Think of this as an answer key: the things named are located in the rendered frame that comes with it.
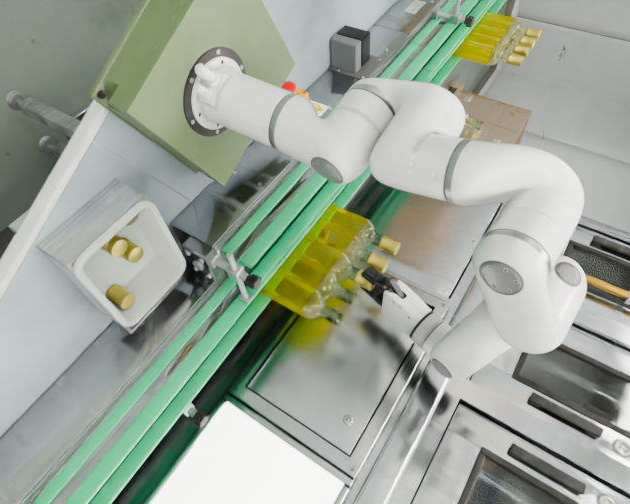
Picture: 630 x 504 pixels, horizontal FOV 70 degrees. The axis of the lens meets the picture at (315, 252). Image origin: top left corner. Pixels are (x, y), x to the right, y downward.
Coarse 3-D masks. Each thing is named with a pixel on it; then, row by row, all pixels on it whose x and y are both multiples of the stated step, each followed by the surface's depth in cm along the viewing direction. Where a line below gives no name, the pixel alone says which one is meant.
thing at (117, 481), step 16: (496, 0) 177; (448, 64) 155; (432, 80) 150; (368, 176) 128; (352, 192) 124; (256, 304) 106; (240, 320) 104; (224, 336) 102; (240, 336) 101; (224, 352) 99; (208, 368) 98; (192, 384) 96; (176, 400) 94; (160, 416) 92; (176, 416) 92; (160, 432) 91; (144, 448) 89; (128, 464) 87; (112, 480) 86; (128, 480) 86; (96, 496) 85; (112, 496) 84
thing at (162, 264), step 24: (144, 216) 83; (96, 240) 72; (144, 240) 91; (168, 240) 86; (72, 264) 73; (96, 264) 83; (120, 264) 88; (144, 264) 94; (168, 264) 94; (96, 288) 76; (144, 288) 92; (168, 288) 92; (120, 312) 88; (144, 312) 89
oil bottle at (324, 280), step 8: (296, 256) 106; (288, 264) 104; (296, 264) 104; (304, 264) 104; (312, 264) 104; (288, 272) 104; (296, 272) 103; (304, 272) 103; (312, 272) 103; (320, 272) 103; (328, 272) 102; (304, 280) 102; (312, 280) 102; (320, 280) 101; (328, 280) 101; (336, 280) 102; (320, 288) 101; (328, 288) 101; (328, 296) 102
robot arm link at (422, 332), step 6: (426, 318) 93; (432, 318) 93; (438, 318) 94; (420, 324) 93; (426, 324) 92; (432, 324) 92; (438, 324) 92; (420, 330) 93; (426, 330) 92; (432, 330) 92; (414, 336) 94; (420, 336) 93; (426, 336) 92; (414, 342) 96; (420, 342) 93
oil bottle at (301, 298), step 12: (276, 276) 103; (288, 276) 103; (264, 288) 103; (276, 288) 101; (288, 288) 101; (300, 288) 101; (312, 288) 100; (276, 300) 104; (288, 300) 100; (300, 300) 99; (312, 300) 99; (324, 300) 101; (300, 312) 101; (312, 312) 98
